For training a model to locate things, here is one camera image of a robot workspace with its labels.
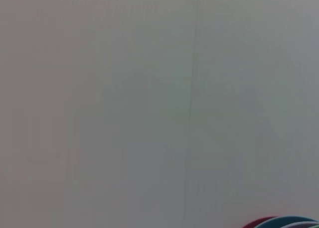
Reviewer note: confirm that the grey lavender plate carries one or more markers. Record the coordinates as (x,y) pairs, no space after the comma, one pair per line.
(301,224)

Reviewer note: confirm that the teal blue plate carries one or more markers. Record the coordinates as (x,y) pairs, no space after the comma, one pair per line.
(281,220)

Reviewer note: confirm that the red plate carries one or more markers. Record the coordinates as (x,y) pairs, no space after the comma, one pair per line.
(259,221)

